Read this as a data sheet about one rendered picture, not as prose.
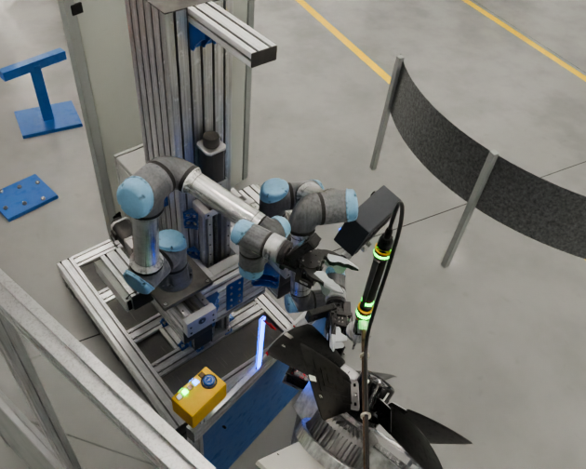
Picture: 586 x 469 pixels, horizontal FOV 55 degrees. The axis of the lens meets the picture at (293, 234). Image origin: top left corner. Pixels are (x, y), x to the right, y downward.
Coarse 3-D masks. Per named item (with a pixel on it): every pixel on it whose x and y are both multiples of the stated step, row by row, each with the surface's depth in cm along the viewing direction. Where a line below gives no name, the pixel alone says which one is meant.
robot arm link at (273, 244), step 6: (276, 234) 155; (270, 240) 153; (276, 240) 153; (282, 240) 153; (264, 246) 153; (270, 246) 152; (276, 246) 152; (264, 252) 153; (270, 252) 152; (276, 252) 152; (270, 258) 154
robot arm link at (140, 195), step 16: (144, 176) 165; (160, 176) 168; (128, 192) 163; (144, 192) 163; (160, 192) 167; (128, 208) 167; (144, 208) 164; (160, 208) 172; (144, 224) 175; (144, 240) 181; (144, 256) 187; (160, 256) 197; (128, 272) 194; (144, 272) 192; (160, 272) 197; (144, 288) 195
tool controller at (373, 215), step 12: (384, 192) 236; (372, 204) 230; (384, 204) 232; (360, 216) 225; (372, 216) 227; (384, 216) 229; (348, 228) 228; (360, 228) 224; (372, 228) 223; (336, 240) 237; (348, 240) 232; (360, 240) 227; (348, 252) 237
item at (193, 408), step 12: (204, 372) 190; (192, 384) 187; (216, 384) 188; (192, 396) 184; (204, 396) 184; (216, 396) 187; (180, 408) 182; (192, 408) 181; (204, 408) 183; (192, 420) 181
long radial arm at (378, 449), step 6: (378, 444) 175; (372, 450) 170; (378, 450) 170; (384, 450) 173; (372, 456) 170; (378, 456) 169; (384, 456) 169; (390, 456) 171; (372, 462) 170; (378, 462) 169; (384, 462) 168; (390, 462) 168; (396, 462) 169; (402, 462) 172; (372, 468) 169; (378, 468) 169; (384, 468) 168; (390, 468) 168; (396, 468) 167; (402, 468) 167; (408, 468) 171
